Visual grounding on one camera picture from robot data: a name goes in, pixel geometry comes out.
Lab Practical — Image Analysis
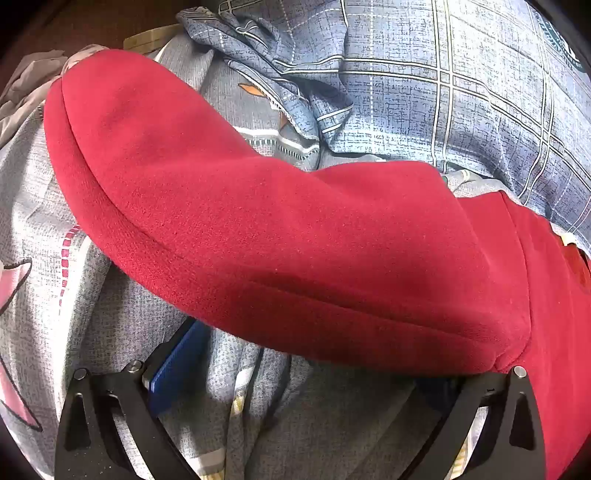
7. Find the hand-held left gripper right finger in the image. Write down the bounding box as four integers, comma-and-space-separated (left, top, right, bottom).
397, 367, 548, 480

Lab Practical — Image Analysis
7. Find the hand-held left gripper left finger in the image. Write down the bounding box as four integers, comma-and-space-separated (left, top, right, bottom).
54, 318, 208, 480

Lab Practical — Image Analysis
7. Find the red fleece garment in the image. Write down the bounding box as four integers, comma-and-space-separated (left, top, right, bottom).
44, 48, 591, 480

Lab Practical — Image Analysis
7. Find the grey printed bedsheet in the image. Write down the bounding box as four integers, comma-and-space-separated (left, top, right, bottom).
0, 34, 509, 480

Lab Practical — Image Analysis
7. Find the blue plaid quilt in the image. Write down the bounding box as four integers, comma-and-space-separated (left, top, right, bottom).
175, 0, 591, 250

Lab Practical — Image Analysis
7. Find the grey-brown crumpled cloth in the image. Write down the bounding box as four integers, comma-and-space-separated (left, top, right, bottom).
0, 44, 107, 148

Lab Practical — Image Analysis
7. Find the wooden bed frame edge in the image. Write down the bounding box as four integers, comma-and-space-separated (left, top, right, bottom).
122, 23, 185, 58

